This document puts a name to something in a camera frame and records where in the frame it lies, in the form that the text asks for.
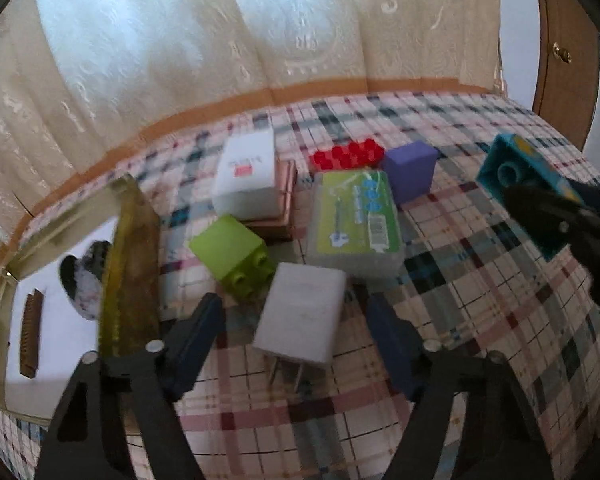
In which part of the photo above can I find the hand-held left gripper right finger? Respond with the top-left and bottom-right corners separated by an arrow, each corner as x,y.
366,294 -> 556,480

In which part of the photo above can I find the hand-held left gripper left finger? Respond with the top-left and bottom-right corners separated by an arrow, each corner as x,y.
34,292 -> 226,480

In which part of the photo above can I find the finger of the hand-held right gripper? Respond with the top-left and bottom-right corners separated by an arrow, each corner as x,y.
572,179 -> 600,227
502,186 -> 600,317

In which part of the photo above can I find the teal building block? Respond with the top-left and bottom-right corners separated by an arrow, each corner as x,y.
476,134 -> 588,261

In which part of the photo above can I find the green building block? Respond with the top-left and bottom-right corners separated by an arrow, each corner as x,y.
189,214 -> 276,306

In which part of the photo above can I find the gold tin tray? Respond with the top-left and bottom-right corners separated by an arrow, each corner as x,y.
0,174 -> 162,423

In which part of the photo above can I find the clear green-labelled plastic box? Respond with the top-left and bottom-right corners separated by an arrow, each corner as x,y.
306,170 -> 406,278

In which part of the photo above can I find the purple cube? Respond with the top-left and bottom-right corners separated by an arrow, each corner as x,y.
382,141 -> 440,206

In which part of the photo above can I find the red building block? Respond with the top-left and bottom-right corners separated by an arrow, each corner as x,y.
310,139 -> 387,172

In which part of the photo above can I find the white charger plug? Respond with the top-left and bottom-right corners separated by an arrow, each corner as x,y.
252,262 -> 348,396

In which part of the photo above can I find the wooden door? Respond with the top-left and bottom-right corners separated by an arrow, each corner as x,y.
532,0 -> 600,153

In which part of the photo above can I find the black and white hair clip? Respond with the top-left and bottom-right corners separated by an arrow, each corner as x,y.
60,241 -> 113,321

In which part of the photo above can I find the small wooden block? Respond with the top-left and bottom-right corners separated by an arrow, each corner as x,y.
242,160 -> 298,243

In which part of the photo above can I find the brown comb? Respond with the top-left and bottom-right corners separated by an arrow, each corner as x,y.
19,289 -> 45,380

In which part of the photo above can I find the white box with red label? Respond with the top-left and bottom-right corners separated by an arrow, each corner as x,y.
212,127 -> 277,218

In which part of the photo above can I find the cream lace curtain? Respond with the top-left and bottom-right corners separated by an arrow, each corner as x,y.
0,0 -> 506,256

